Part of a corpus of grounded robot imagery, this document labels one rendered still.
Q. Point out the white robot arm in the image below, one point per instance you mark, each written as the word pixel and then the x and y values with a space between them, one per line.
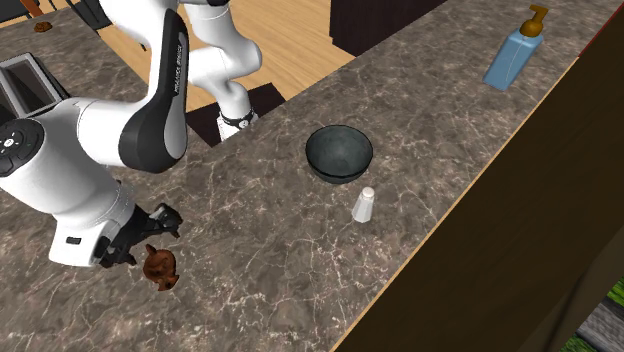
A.
pixel 73 166

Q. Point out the small brown lump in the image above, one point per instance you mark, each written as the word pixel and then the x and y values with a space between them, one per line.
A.
pixel 43 27

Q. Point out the dark grey bowl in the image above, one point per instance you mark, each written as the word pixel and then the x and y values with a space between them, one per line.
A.
pixel 339 153

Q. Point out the brown dog figure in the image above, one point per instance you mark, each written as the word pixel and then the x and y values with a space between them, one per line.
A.
pixel 158 268

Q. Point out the dark robot stand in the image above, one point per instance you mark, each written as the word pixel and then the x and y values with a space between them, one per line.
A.
pixel 265 97

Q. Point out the white salt shaker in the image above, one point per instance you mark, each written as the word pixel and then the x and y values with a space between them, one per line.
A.
pixel 363 207

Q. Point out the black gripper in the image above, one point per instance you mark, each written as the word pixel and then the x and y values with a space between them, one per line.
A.
pixel 128 230

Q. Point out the blue soap dispenser bottle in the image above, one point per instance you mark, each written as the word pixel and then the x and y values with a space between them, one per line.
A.
pixel 512 58

